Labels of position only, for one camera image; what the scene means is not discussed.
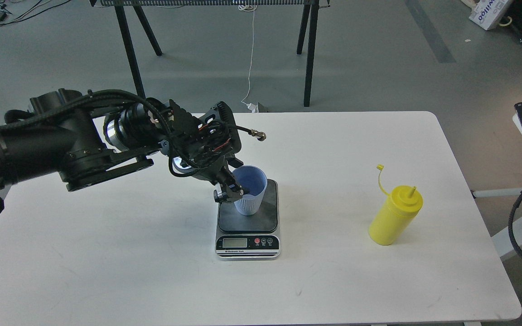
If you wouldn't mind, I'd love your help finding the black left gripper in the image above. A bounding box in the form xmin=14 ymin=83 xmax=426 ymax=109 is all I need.
xmin=152 ymin=100 xmax=245 ymax=203

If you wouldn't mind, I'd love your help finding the blue plastic cup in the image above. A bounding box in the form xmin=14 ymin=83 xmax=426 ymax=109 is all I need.
xmin=232 ymin=165 xmax=269 ymax=216

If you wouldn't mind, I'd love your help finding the yellow squeeze bottle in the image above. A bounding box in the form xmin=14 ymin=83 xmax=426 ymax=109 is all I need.
xmin=368 ymin=164 xmax=423 ymax=246

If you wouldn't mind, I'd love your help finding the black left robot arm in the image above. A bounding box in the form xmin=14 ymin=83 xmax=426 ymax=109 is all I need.
xmin=0 ymin=89 xmax=250 ymax=213

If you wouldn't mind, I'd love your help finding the digital kitchen scale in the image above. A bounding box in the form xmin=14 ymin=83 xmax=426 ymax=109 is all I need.
xmin=215 ymin=179 xmax=281 ymax=260

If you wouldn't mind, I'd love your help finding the black trestle table stand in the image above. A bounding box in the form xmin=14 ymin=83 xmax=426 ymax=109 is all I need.
xmin=85 ymin=0 xmax=331 ymax=109

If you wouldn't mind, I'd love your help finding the white cardboard box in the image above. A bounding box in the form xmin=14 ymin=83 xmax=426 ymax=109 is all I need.
xmin=469 ymin=0 xmax=514 ymax=31

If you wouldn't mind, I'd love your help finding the white power cable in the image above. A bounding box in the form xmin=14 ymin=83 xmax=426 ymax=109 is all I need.
xmin=238 ymin=0 xmax=259 ymax=112

